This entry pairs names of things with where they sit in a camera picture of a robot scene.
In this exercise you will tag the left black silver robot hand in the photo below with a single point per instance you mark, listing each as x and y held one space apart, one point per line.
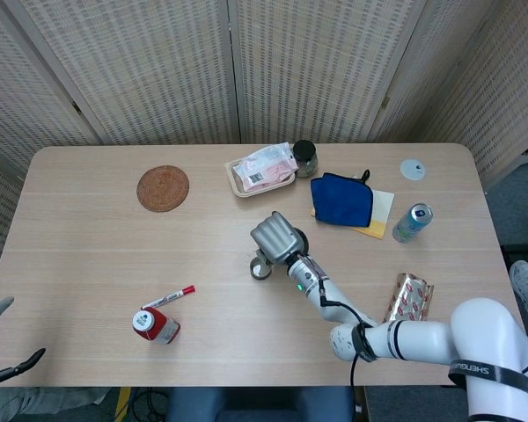
0 305

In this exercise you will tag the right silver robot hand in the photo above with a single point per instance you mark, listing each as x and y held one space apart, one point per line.
275 239

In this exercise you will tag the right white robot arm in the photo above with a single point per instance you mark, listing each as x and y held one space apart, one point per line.
422 340

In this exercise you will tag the beige food tray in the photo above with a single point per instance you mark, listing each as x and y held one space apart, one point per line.
235 182

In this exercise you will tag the pink white plastic bag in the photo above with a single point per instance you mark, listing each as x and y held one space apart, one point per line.
266 169

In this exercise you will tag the blue cloth with black loop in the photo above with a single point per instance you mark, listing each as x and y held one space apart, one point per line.
341 200

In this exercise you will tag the glass jar black lid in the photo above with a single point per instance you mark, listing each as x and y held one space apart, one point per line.
304 151

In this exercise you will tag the grey fabric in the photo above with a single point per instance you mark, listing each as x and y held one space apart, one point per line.
44 404

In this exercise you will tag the yellow white paper sheet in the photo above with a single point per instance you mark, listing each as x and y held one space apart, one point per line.
380 213

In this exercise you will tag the red and white marker pen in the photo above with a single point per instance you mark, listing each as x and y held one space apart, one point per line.
171 298

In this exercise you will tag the round woven rattan coaster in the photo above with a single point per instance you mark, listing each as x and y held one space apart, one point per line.
163 189

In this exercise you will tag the light blue drink can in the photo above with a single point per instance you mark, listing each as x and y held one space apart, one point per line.
409 226

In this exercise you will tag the red juice bottle white cap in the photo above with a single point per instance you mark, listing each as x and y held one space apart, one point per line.
160 327

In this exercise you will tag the gold snack packet red print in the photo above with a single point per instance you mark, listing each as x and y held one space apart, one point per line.
411 299

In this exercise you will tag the white round disc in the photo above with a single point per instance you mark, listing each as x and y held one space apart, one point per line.
411 170

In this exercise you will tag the yellow strip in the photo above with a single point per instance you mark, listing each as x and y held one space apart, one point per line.
122 402

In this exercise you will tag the blue chair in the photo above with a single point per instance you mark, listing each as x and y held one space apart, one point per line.
255 404

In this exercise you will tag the white sneaker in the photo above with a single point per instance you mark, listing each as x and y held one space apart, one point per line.
525 281

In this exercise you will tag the woven folding screen white frame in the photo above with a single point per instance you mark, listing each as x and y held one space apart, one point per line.
158 66

